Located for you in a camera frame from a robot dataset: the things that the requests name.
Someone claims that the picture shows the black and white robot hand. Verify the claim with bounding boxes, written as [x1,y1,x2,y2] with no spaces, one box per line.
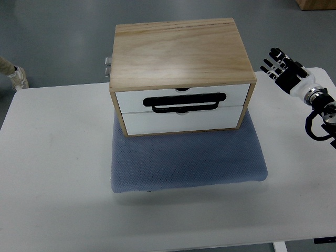
[260,48,322,100]

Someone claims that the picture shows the black drawer handle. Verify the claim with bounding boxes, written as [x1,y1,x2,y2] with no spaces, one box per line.
[143,92,227,113]

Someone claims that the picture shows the white drawer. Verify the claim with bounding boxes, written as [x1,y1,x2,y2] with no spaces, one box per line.
[123,106,243,135]
[115,84,250,113]

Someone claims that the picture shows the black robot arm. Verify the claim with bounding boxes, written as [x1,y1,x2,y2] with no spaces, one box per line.
[305,87,335,148]

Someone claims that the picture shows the wooden drawer cabinet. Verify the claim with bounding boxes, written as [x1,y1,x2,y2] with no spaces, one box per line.
[109,18,256,137]

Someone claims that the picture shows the cardboard box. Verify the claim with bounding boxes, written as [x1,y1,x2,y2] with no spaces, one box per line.
[296,0,336,11]

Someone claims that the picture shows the black table control panel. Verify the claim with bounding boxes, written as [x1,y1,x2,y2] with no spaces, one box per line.
[313,236,336,244]

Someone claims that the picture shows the white table leg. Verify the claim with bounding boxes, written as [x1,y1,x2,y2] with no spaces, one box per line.
[273,241,288,252]

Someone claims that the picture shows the blue-grey mesh cushion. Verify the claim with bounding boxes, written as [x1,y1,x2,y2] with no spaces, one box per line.
[111,114,268,193]

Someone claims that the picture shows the white sneaker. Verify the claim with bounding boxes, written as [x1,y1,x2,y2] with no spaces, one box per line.
[8,67,29,92]

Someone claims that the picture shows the person's leg beige trousers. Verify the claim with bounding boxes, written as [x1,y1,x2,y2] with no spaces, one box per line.
[0,57,16,76]

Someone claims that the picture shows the metal clamp bracket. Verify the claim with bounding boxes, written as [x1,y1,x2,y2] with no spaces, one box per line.
[104,56,112,77]

